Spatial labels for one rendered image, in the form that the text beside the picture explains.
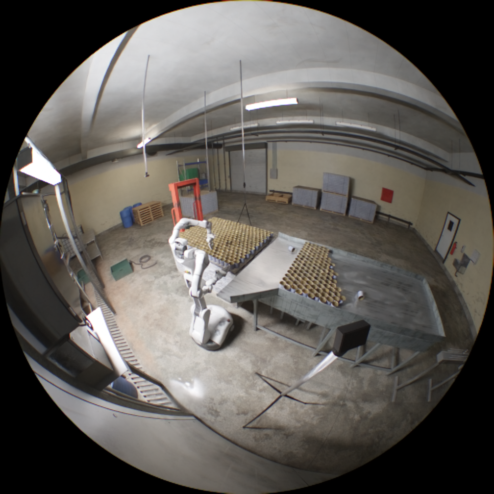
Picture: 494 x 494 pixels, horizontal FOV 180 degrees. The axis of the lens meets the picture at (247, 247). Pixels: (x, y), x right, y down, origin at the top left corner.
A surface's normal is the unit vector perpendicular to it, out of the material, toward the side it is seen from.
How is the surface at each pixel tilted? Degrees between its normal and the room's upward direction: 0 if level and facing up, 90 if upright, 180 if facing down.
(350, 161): 90
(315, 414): 0
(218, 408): 0
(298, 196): 90
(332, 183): 92
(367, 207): 92
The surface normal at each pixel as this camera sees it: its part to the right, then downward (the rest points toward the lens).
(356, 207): -0.53, 0.41
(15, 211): 0.83, 0.25
